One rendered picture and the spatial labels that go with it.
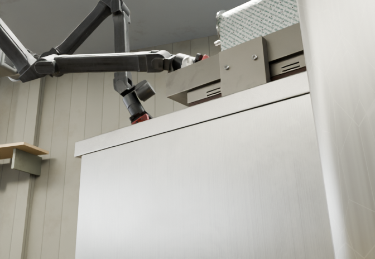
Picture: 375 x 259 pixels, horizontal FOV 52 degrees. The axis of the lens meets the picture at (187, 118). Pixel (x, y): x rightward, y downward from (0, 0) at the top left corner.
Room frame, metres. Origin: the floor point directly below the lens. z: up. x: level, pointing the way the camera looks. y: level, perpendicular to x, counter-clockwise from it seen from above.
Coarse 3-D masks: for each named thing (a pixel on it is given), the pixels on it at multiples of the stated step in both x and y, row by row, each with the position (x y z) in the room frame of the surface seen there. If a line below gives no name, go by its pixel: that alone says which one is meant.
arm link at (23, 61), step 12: (0, 24) 1.07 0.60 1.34; (0, 36) 1.08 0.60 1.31; (12, 36) 1.10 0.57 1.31; (0, 48) 1.11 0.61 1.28; (12, 48) 1.10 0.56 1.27; (24, 48) 1.13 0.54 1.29; (12, 60) 1.12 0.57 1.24; (24, 60) 1.11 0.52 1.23; (36, 60) 1.09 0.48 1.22; (24, 72) 1.13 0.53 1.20
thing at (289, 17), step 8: (296, 8) 0.83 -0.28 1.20; (272, 16) 0.87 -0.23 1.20; (280, 16) 0.85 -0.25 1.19; (288, 16) 0.84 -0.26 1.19; (296, 16) 0.83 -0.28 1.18; (256, 24) 0.90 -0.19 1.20; (264, 24) 0.88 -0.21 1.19; (272, 24) 0.87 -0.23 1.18; (280, 24) 0.86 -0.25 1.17; (288, 24) 0.84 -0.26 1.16; (240, 32) 0.93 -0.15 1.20; (248, 32) 0.91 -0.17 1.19; (256, 32) 0.90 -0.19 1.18; (264, 32) 0.88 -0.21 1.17; (224, 40) 0.96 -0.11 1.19; (232, 40) 0.94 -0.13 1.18; (240, 40) 0.93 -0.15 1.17; (248, 40) 0.91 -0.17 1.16; (224, 48) 0.96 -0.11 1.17
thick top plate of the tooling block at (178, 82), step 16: (272, 32) 0.66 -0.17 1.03; (288, 32) 0.64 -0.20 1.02; (272, 48) 0.66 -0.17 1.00; (288, 48) 0.65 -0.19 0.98; (192, 64) 0.78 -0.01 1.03; (208, 64) 0.76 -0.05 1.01; (176, 80) 0.81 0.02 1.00; (192, 80) 0.79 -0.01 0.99; (208, 80) 0.76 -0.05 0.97; (176, 96) 0.83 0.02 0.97
